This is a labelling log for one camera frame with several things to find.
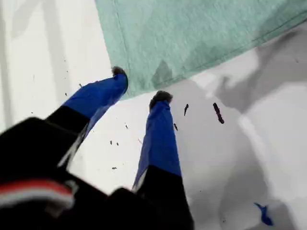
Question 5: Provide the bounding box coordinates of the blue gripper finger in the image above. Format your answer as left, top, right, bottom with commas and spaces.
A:
131, 90, 195, 230
47, 66, 129, 146

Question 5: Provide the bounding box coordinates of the pale green T-shirt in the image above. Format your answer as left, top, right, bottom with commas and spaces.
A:
94, 0, 307, 99

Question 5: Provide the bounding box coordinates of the black debris stick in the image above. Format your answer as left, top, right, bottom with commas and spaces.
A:
213, 102, 225, 125

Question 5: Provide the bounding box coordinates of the blue tape scrap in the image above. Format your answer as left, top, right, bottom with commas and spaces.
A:
253, 202, 274, 226

